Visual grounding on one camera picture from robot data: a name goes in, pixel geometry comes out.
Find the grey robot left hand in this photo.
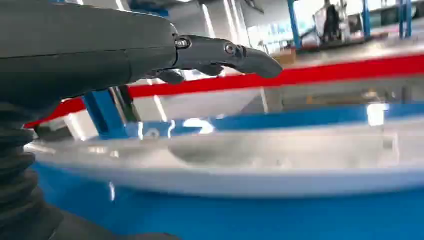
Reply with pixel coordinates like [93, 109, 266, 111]
[0, 0, 284, 112]

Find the white curved body panel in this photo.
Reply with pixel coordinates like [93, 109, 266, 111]
[24, 124, 424, 200]

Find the blue metal rack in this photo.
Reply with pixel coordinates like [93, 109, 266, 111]
[286, 0, 414, 51]

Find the blue plastic bin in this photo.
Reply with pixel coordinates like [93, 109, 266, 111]
[33, 102, 424, 240]

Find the red bar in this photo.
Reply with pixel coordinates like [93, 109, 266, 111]
[23, 53, 424, 130]

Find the blue metal post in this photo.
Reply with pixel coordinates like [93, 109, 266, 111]
[82, 88, 131, 141]

